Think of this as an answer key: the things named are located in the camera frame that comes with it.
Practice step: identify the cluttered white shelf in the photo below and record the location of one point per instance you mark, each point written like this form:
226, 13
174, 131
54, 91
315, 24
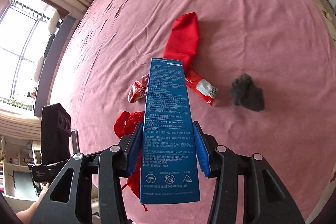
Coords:
18, 161

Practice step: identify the blue printed box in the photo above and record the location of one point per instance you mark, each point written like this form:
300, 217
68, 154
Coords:
168, 108

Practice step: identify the pink bed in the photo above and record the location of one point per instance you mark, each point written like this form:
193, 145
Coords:
249, 29

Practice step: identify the window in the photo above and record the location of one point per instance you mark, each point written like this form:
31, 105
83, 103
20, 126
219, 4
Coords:
18, 43

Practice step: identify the person's left hand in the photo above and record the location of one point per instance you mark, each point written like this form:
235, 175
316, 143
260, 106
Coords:
44, 191

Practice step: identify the red flat packet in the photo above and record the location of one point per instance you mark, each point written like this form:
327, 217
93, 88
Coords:
202, 87

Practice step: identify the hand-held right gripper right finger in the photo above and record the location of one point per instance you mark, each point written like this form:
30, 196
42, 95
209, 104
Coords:
203, 153

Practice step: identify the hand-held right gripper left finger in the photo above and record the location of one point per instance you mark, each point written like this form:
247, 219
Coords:
135, 151

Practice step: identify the knotted red cloth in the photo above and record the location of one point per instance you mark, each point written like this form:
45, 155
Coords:
126, 124

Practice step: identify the dark grey balled sock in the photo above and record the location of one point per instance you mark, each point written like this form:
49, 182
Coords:
246, 94

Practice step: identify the long red sock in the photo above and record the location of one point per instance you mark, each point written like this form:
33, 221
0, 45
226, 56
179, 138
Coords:
183, 37

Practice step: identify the dark window ledge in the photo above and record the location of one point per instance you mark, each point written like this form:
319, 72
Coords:
55, 56

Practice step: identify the red snack wrapper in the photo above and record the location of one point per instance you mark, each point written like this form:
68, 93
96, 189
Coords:
136, 90

